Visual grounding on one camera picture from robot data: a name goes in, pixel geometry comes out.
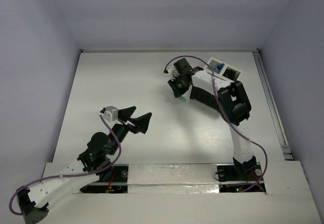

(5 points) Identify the green translucent highlighter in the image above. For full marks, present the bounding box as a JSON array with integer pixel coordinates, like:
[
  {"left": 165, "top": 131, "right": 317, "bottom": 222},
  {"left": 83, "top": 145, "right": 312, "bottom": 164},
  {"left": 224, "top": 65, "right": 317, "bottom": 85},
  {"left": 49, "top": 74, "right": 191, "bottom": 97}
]
[{"left": 178, "top": 96, "right": 187, "bottom": 102}]

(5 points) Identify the blue cap black highlighter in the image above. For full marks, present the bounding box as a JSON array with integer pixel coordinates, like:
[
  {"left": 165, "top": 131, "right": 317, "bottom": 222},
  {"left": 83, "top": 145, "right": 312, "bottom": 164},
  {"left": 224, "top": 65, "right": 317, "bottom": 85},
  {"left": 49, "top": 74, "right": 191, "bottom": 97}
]
[{"left": 217, "top": 63, "right": 225, "bottom": 71}]

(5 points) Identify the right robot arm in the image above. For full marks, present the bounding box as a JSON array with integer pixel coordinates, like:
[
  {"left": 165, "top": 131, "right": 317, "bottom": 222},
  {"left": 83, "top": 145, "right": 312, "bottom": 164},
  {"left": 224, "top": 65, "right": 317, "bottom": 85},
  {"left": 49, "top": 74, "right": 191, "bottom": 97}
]
[{"left": 164, "top": 56, "right": 257, "bottom": 180}]

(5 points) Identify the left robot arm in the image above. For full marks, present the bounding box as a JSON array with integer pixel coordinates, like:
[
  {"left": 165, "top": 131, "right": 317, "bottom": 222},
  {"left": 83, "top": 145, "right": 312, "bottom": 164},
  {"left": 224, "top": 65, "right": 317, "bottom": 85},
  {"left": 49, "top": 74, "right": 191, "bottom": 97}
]
[{"left": 13, "top": 106, "right": 152, "bottom": 223}]

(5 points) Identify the black slotted organizer box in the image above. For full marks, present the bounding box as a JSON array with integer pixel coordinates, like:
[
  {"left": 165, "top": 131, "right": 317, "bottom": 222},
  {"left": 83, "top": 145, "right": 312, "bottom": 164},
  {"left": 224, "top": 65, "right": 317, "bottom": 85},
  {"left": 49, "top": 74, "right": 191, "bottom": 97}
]
[{"left": 190, "top": 86, "right": 220, "bottom": 113}]

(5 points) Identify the white organizer box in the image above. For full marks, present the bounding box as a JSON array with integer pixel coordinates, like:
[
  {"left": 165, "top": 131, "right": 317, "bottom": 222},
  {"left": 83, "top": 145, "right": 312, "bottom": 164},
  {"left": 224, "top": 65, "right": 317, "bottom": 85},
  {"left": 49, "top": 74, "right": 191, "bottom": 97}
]
[{"left": 204, "top": 57, "right": 242, "bottom": 81}]

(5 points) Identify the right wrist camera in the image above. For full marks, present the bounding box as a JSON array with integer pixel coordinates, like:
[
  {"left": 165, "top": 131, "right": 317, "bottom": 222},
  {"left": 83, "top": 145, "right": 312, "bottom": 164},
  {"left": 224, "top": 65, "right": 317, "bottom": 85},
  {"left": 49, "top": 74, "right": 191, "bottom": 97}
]
[{"left": 164, "top": 66, "right": 178, "bottom": 80}]

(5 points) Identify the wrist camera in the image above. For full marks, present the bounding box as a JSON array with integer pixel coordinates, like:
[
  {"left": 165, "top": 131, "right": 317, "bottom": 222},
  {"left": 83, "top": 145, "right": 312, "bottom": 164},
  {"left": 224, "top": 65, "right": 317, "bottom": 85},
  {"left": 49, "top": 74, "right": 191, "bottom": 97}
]
[
  {"left": 99, "top": 106, "right": 118, "bottom": 122},
  {"left": 164, "top": 66, "right": 178, "bottom": 80}
]

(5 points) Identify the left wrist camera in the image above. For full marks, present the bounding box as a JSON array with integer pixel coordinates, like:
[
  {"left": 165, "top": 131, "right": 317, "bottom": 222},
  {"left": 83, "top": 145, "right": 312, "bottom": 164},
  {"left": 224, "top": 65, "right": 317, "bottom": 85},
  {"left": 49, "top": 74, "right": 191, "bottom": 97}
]
[{"left": 99, "top": 106, "right": 118, "bottom": 122}]

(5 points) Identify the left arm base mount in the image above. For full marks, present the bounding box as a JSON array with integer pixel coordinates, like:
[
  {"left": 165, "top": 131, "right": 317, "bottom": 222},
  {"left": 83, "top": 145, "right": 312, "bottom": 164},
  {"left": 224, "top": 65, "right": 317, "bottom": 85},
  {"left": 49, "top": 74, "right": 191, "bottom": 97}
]
[{"left": 80, "top": 164, "right": 129, "bottom": 194}]

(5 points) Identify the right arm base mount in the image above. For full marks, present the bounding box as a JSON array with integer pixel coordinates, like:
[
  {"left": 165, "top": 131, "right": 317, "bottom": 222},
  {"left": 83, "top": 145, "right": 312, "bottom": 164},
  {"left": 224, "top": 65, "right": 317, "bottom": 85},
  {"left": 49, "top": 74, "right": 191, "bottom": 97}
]
[{"left": 214, "top": 157, "right": 266, "bottom": 193}]

